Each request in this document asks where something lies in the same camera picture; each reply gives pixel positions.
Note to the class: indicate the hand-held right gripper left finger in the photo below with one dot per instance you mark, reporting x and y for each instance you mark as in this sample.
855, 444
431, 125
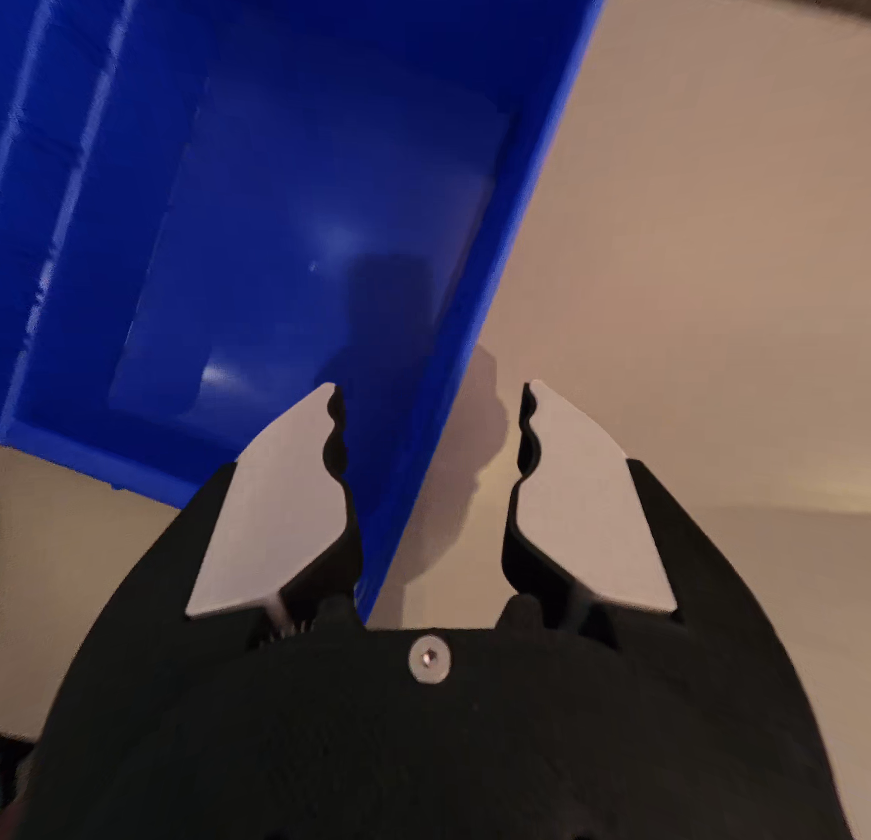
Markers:
272, 513

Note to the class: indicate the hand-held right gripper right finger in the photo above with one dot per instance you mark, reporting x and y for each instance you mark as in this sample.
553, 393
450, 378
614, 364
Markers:
592, 513

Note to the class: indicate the blue plastic parts bin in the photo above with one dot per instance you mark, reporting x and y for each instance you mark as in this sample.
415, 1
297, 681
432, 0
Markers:
272, 207

